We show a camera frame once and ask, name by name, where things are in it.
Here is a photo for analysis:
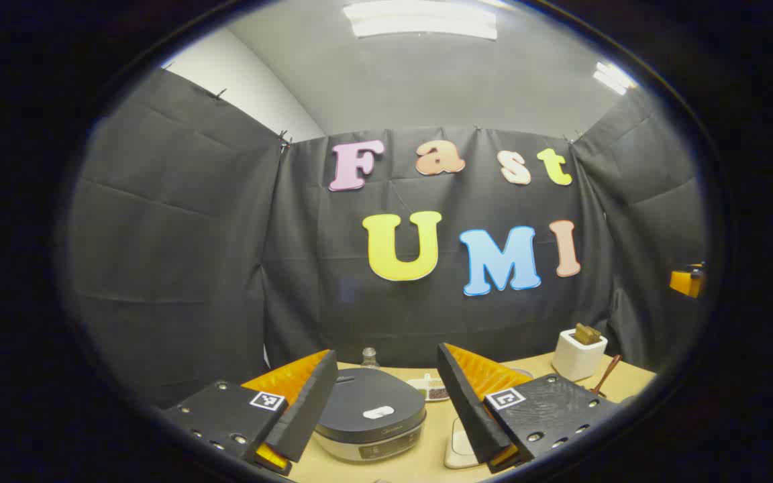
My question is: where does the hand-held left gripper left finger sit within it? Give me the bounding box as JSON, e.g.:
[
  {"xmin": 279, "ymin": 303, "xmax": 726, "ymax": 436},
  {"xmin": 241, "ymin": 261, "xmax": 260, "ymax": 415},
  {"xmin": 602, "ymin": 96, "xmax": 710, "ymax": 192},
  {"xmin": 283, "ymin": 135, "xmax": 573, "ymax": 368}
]
[{"xmin": 162, "ymin": 349, "xmax": 339, "ymax": 476}]

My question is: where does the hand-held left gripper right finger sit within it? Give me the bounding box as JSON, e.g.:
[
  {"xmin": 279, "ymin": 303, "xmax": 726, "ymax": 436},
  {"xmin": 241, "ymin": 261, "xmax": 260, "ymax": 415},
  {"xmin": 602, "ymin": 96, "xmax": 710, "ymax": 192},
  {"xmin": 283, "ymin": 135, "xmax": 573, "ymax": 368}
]
[{"xmin": 436, "ymin": 343, "xmax": 622, "ymax": 474}]

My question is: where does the white rice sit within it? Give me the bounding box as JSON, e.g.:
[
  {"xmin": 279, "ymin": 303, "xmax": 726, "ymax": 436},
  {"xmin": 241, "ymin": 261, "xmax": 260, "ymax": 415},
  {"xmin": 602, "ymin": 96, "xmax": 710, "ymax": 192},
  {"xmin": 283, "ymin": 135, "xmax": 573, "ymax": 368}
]
[{"xmin": 447, "ymin": 429, "xmax": 484, "ymax": 467}]

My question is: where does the grey and silver rice cooker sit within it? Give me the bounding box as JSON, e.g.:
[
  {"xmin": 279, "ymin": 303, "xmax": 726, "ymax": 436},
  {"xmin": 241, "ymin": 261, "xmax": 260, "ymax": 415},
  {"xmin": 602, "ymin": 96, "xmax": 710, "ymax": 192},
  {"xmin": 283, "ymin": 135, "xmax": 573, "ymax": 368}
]
[{"xmin": 313, "ymin": 368, "xmax": 427, "ymax": 462}]

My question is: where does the brown wooden spoon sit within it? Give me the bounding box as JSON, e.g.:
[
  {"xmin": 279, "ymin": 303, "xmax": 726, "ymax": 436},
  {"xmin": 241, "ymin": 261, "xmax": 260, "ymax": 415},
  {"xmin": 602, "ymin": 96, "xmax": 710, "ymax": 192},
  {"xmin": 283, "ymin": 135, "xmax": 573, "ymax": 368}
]
[{"xmin": 590, "ymin": 354, "xmax": 622, "ymax": 396}]

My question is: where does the clear glass tray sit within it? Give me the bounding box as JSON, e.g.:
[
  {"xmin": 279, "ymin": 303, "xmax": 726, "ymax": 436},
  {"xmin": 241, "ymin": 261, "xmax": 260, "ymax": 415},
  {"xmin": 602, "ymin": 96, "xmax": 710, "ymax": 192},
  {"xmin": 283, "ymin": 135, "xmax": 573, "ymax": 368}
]
[{"xmin": 444, "ymin": 416, "xmax": 488, "ymax": 469}]

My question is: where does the white divided bean dish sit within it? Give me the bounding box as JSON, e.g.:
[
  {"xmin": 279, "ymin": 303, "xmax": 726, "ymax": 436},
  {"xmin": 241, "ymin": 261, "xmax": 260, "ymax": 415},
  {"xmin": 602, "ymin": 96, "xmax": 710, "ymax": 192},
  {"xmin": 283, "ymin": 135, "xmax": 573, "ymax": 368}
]
[{"xmin": 407, "ymin": 374, "xmax": 451, "ymax": 403}]

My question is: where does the white toaster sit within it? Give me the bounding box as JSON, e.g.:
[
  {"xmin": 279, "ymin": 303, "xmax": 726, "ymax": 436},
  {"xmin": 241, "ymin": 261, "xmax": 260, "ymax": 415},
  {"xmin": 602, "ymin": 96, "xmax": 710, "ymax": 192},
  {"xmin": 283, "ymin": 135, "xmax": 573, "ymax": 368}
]
[{"xmin": 552, "ymin": 329, "xmax": 609, "ymax": 382}]

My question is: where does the small ceiling light panel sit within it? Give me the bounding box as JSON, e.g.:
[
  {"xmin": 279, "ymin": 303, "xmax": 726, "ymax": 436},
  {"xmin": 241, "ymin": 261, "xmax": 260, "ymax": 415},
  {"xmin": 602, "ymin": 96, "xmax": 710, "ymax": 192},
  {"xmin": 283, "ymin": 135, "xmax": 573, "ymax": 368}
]
[{"xmin": 593, "ymin": 62, "xmax": 637, "ymax": 96}]

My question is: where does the long ceiling light panel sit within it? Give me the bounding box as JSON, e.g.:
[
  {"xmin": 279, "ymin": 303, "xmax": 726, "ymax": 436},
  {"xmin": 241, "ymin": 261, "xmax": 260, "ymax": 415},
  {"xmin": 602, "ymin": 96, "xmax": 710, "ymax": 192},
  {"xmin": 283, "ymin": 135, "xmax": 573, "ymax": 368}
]
[{"xmin": 343, "ymin": 0, "xmax": 498, "ymax": 41}]

